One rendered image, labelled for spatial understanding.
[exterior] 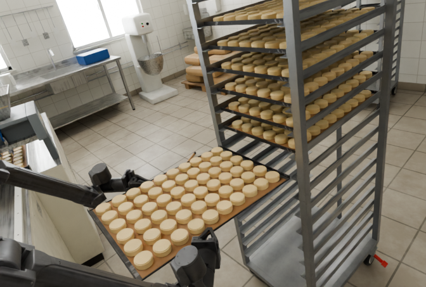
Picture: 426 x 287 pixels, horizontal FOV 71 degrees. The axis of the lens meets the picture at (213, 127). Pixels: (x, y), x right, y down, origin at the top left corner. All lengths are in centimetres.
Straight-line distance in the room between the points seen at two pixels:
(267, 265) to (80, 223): 123
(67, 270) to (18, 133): 146
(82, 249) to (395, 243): 202
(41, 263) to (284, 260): 148
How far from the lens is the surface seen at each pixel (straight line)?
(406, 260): 219
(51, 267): 64
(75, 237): 229
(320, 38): 105
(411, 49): 420
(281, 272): 186
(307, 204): 118
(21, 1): 526
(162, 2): 614
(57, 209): 216
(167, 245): 89
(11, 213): 177
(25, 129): 203
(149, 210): 102
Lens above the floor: 164
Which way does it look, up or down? 26 degrees down
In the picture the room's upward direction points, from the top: 12 degrees counter-clockwise
